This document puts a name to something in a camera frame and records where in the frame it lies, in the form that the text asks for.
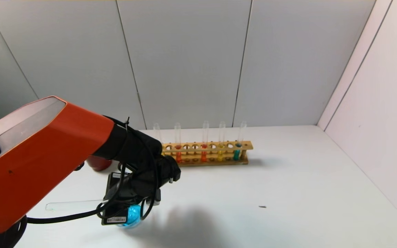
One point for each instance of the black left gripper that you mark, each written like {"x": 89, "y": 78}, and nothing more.
{"x": 113, "y": 217}

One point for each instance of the red plastic cup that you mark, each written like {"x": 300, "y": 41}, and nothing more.
{"x": 98, "y": 164}

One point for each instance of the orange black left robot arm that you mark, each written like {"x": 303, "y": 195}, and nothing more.
{"x": 29, "y": 165}

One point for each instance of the glass test tube orange pigment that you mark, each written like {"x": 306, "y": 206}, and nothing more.
{"x": 178, "y": 156}
{"x": 204, "y": 156}

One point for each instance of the glass test tube yellow pigment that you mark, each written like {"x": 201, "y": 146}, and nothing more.
{"x": 220, "y": 155}
{"x": 157, "y": 132}

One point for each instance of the wooden test tube rack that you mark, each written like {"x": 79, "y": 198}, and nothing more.
{"x": 212, "y": 164}

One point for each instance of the clear glass beaker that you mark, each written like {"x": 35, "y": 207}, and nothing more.
{"x": 133, "y": 215}

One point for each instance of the glass test tube teal pigment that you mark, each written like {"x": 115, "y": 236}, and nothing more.
{"x": 236, "y": 155}

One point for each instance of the glass test tube blue pigment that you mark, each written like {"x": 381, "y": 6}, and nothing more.
{"x": 71, "y": 205}

